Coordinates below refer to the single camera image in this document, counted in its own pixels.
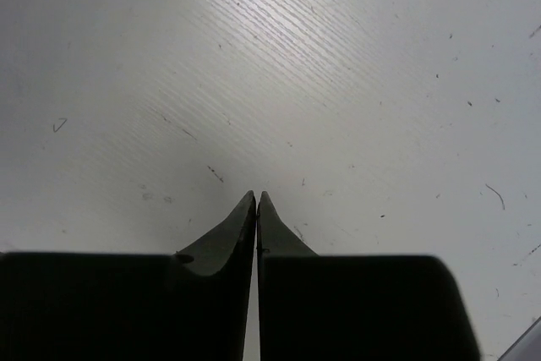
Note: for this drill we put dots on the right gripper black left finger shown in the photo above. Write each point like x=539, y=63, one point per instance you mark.
x=189, y=305

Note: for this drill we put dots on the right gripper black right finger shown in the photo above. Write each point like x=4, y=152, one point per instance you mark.
x=354, y=307

